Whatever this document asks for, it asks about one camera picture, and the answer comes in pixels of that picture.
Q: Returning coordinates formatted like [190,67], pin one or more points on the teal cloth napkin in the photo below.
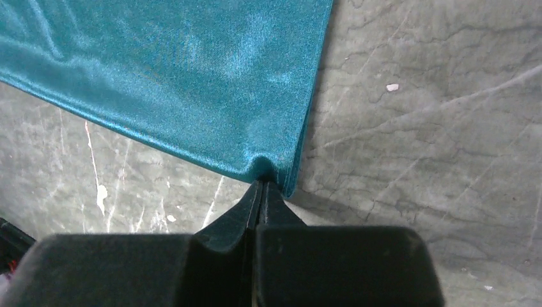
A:
[226,85]

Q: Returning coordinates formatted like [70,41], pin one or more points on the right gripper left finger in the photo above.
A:
[212,267]

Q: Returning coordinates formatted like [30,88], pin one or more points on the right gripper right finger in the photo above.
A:
[301,265]

